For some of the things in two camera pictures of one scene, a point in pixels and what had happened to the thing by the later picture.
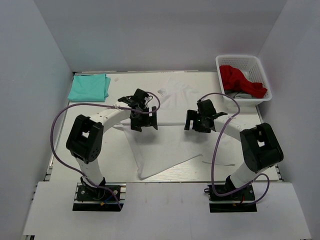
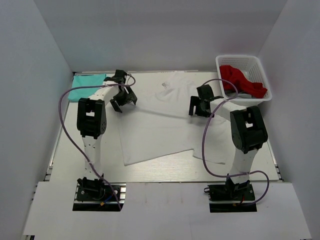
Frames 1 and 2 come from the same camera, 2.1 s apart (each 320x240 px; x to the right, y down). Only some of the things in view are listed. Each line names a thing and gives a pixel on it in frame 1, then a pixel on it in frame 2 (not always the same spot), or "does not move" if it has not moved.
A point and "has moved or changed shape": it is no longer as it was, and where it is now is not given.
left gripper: [136, 125] → [130, 96]
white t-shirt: [155, 150] has moved or changed shape
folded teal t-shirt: [89, 87] does not move
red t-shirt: [233, 79] does not move
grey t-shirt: [237, 95] does not move
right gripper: [193, 115] → [194, 102]
